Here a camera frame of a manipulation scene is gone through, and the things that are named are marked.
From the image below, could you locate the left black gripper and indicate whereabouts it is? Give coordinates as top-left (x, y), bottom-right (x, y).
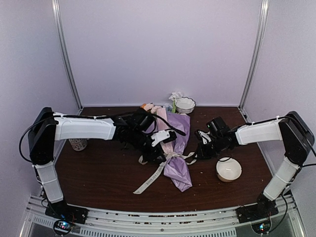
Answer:
top-left (129, 129), bottom-right (167, 162)

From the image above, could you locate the beige ribbon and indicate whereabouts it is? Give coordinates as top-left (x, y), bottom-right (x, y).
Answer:
top-left (133, 152), bottom-right (197, 195)

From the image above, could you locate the purple pink wrapping paper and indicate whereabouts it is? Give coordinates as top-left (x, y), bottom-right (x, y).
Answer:
top-left (156, 108), bottom-right (192, 192)

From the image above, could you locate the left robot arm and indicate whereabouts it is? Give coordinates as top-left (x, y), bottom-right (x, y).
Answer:
top-left (25, 107), bottom-right (170, 219)

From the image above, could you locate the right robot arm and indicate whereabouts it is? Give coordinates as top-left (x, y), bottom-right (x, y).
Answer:
top-left (195, 111), bottom-right (315, 218)

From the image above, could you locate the plain white bowl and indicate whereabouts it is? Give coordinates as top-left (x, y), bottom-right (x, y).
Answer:
top-left (216, 157), bottom-right (242, 183)

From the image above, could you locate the scalloped white bowl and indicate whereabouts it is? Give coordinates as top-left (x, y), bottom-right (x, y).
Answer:
top-left (175, 97), bottom-right (196, 114)

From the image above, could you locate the patterned mug yellow inside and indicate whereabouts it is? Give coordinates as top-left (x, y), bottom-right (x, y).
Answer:
top-left (69, 139), bottom-right (88, 152)

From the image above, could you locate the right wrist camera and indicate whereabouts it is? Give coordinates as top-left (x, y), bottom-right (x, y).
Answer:
top-left (195, 130), bottom-right (212, 145)

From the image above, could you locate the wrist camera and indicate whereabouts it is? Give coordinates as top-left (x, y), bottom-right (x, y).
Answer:
top-left (195, 130), bottom-right (212, 145)
top-left (151, 130), bottom-right (177, 147)

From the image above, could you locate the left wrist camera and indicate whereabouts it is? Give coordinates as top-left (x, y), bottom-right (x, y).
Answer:
top-left (151, 130), bottom-right (177, 147)

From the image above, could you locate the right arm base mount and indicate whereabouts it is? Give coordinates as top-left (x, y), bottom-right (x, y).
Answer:
top-left (236, 204), bottom-right (279, 235)

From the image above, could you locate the front aluminium rail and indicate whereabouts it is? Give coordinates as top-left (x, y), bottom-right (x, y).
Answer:
top-left (24, 195), bottom-right (302, 237)

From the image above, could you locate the right aluminium frame post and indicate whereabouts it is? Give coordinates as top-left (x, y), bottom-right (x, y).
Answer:
top-left (239, 0), bottom-right (269, 111)

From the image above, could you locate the aluminium frame post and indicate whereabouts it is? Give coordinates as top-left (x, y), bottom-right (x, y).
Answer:
top-left (51, 0), bottom-right (83, 111)
top-left (239, 0), bottom-right (269, 111)

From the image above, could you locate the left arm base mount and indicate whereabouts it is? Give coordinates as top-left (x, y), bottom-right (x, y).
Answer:
top-left (45, 206), bottom-right (88, 236)

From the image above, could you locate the left aluminium frame post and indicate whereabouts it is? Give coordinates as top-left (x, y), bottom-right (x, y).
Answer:
top-left (51, 0), bottom-right (83, 111)

